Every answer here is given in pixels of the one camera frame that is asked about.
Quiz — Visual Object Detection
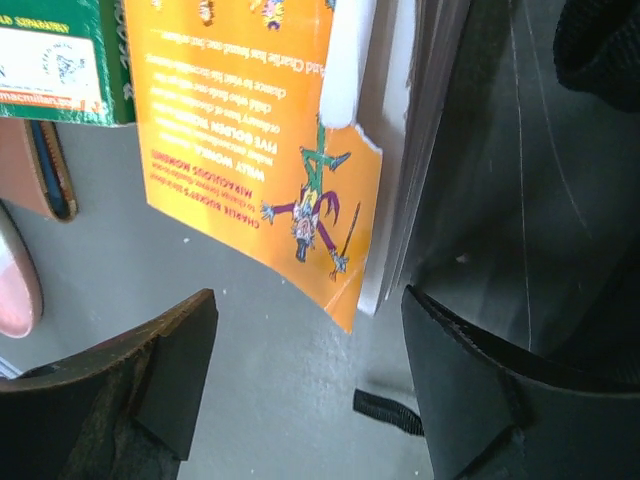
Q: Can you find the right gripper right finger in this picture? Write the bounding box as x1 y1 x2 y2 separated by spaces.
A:
401 286 639 479

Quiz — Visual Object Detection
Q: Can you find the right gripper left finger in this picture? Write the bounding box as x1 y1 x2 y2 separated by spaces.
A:
1 289 218 479

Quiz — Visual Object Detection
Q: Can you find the black student backpack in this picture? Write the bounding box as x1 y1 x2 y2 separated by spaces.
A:
353 1 639 435

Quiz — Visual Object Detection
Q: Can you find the green paperback book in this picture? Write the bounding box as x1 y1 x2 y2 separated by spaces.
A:
1 0 135 127

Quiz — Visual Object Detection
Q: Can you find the cream floral plate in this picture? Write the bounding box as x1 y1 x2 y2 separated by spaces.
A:
0 206 43 339

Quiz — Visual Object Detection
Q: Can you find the brown leather wallet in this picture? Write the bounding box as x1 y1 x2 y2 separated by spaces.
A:
1 118 78 223

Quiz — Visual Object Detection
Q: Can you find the orange paperback book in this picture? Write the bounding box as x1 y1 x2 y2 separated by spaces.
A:
124 1 465 331

